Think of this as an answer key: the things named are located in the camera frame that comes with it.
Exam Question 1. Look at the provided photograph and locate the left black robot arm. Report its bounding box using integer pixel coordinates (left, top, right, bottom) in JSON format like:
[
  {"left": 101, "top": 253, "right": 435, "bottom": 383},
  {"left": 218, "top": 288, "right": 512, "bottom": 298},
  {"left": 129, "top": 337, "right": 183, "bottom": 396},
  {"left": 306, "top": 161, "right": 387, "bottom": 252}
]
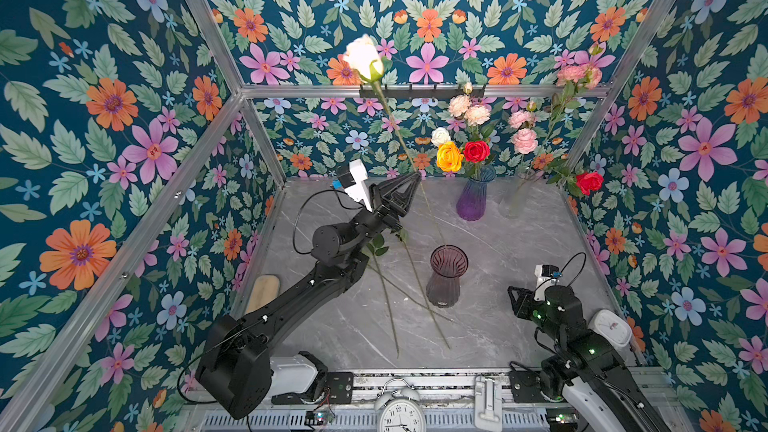
[{"left": 195, "top": 172, "right": 422, "bottom": 419}]

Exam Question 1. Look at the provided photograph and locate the red rose flower stem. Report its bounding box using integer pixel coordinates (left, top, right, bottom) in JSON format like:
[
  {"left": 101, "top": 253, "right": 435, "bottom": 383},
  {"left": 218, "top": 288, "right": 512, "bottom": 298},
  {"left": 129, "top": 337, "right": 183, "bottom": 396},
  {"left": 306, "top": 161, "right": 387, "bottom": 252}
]
[{"left": 544, "top": 157, "right": 604, "bottom": 198}]

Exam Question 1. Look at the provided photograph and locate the clear ribbed glass vase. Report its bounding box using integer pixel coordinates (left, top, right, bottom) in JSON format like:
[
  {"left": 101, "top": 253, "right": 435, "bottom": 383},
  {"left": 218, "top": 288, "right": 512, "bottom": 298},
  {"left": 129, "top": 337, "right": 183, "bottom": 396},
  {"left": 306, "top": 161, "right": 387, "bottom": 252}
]
[{"left": 501, "top": 167, "right": 543, "bottom": 219}]

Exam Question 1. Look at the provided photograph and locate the cream white rose stem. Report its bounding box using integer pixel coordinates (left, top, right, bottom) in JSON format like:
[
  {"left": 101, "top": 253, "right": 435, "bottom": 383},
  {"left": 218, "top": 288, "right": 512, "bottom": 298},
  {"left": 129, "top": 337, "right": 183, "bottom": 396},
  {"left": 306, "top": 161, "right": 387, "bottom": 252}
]
[{"left": 343, "top": 34, "right": 448, "bottom": 247}]

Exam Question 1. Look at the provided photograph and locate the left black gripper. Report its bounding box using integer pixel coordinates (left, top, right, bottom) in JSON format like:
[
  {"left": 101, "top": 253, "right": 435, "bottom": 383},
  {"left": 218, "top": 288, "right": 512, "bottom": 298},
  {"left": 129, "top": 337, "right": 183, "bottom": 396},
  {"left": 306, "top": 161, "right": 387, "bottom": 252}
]
[{"left": 344, "top": 170, "right": 417, "bottom": 256}]

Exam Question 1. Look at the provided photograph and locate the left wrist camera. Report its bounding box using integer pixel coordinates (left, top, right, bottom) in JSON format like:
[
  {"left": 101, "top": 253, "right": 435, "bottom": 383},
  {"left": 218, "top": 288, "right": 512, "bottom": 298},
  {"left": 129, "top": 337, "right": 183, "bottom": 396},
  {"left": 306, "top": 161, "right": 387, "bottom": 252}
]
[{"left": 333, "top": 159, "right": 373, "bottom": 211}]

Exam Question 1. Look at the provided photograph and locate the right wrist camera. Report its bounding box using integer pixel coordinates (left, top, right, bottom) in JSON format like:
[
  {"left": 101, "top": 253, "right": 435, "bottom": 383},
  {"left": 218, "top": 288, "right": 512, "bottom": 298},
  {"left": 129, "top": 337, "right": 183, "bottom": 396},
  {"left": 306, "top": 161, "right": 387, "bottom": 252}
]
[{"left": 534, "top": 264, "right": 562, "bottom": 302}]

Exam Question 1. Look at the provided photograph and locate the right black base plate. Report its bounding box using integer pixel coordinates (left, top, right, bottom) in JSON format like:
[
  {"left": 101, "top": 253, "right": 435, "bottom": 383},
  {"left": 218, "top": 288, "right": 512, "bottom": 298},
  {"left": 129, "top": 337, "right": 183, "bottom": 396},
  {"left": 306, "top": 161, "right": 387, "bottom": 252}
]
[{"left": 508, "top": 369, "right": 549, "bottom": 403}]

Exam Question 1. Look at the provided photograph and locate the white alarm clock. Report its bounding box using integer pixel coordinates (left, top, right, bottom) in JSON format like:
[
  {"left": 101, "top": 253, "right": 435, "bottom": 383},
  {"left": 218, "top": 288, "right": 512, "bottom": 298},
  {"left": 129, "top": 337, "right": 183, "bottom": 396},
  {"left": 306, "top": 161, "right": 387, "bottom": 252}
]
[{"left": 374, "top": 386, "right": 427, "bottom": 432}]

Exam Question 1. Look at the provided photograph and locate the white rosebud flower stem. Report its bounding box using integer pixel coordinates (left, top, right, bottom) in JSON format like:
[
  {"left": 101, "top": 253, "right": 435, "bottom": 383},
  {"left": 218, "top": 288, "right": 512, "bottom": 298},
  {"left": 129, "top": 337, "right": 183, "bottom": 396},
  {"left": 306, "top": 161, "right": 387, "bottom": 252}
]
[{"left": 431, "top": 127, "right": 452, "bottom": 147}]

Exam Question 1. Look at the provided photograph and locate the orange rose flower stem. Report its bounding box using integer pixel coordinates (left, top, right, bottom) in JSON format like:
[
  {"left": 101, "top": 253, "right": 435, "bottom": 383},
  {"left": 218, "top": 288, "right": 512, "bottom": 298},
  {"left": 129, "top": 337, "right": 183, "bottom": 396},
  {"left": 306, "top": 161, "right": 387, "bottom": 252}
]
[{"left": 436, "top": 141, "right": 464, "bottom": 173}]

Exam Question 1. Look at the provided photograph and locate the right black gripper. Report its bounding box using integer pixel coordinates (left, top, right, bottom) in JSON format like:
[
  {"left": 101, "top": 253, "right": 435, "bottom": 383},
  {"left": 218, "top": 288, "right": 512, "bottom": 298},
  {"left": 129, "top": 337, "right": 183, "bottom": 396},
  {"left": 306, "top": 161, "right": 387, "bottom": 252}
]
[{"left": 505, "top": 284, "right": 564, "bottom": 347}]

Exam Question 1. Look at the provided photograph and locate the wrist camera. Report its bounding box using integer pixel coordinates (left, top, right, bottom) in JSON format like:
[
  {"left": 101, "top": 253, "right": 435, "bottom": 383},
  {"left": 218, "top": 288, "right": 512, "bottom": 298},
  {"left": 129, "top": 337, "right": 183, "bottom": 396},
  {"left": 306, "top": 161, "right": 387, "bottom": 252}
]
[
  {"left": 333, "top": 159, "right": 373, "bottom": 211},
  {"left": 534, "top": 264, "right": 562, "bottom": 302}
]

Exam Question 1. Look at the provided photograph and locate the cream rose flower bunch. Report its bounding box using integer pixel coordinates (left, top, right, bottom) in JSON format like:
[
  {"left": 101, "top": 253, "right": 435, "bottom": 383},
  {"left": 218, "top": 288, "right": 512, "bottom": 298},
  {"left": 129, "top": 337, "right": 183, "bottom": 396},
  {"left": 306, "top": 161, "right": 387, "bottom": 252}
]
[{"left": 448, "top": 83, "right": 493, "bottom": 144}]

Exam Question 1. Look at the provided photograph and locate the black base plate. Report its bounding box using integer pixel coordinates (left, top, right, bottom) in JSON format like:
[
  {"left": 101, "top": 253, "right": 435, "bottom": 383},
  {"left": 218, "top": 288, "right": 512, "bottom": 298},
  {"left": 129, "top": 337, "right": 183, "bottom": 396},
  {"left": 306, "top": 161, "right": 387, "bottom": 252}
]
[
  {"left": 269, "top": 372, "right": 354, "bottom": 406},
  {"left": 508, "top": 369, "right": 549, "bottom": 403}
]

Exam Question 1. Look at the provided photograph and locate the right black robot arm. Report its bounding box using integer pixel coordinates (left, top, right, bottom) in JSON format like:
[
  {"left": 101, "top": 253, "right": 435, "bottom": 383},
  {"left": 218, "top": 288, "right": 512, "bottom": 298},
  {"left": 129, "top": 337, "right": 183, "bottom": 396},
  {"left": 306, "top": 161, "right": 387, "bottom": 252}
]
[{"left": 507, "top": 284, "right": 670, "bottom": 431}]

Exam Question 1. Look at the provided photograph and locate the pink bud flower stem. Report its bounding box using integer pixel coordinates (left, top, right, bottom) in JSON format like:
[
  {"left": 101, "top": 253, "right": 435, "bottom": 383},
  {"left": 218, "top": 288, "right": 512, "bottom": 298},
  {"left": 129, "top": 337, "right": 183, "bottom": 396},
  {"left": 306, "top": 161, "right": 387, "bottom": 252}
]
[{"left": 536, "top": 41, "right": 615, "bottom": 170}]

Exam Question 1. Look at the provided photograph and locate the purple glass vase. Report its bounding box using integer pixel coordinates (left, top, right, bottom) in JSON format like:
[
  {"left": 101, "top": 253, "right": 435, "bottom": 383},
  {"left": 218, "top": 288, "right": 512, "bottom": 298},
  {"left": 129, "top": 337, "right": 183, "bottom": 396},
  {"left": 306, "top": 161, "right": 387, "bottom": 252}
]
[{"left": 456, "top": 165, "right": 496, "bottom": 222}]

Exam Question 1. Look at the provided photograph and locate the pink carnation flower stem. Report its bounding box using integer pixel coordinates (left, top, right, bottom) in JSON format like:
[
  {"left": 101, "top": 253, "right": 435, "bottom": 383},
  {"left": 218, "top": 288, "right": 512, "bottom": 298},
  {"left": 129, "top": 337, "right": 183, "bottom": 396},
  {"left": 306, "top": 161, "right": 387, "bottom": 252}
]
[{"left": 508, "top": 102, "right": 538, "bottom": 155}]

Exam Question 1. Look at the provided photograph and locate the white clamp bracket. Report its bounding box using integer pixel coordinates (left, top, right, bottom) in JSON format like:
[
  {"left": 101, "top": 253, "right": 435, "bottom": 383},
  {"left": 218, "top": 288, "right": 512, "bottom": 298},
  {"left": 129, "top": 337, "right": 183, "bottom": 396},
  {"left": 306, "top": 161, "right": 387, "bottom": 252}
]
[{"left": 474, "top": 376, "right": 503, "bottom": 432}]

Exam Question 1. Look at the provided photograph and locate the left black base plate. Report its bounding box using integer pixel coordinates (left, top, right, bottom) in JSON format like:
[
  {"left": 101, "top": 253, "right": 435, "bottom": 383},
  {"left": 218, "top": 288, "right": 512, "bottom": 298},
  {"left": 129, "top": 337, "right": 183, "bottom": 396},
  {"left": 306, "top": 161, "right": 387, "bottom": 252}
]
[{"left": 269, "top": 372, "right": 354, "bottom": 406}]

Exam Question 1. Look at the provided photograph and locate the large red rose stem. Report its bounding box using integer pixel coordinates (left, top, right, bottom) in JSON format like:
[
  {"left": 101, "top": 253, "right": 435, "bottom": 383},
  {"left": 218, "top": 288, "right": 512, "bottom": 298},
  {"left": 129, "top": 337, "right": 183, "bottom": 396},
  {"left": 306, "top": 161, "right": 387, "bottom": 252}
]
[{"left": 463, "top": 140, "right": 490, "bottom": 179}]

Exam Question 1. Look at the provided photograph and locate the white round device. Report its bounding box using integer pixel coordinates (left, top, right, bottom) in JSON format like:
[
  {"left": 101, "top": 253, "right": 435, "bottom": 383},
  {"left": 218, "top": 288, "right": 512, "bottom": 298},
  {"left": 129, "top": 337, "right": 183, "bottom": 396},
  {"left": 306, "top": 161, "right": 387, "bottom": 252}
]
[{"left": 588, "top": 309, "right": 633, "bottom": 350}]

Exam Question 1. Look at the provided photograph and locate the black hook rail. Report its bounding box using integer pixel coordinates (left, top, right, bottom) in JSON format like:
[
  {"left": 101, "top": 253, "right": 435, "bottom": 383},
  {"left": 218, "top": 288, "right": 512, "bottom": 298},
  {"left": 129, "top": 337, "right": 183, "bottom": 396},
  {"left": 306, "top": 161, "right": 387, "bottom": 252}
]
[{"left": 358, "top": 84, "right": 487, "bottom": 101}]

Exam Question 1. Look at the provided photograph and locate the dark maroon glass vase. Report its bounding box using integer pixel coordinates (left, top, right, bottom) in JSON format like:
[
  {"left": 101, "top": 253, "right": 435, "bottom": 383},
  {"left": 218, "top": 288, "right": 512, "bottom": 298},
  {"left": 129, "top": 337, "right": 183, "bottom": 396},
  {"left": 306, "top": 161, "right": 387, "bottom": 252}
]
[{"left": 426, "top": 245, "right": 469, "bottom": 308}]

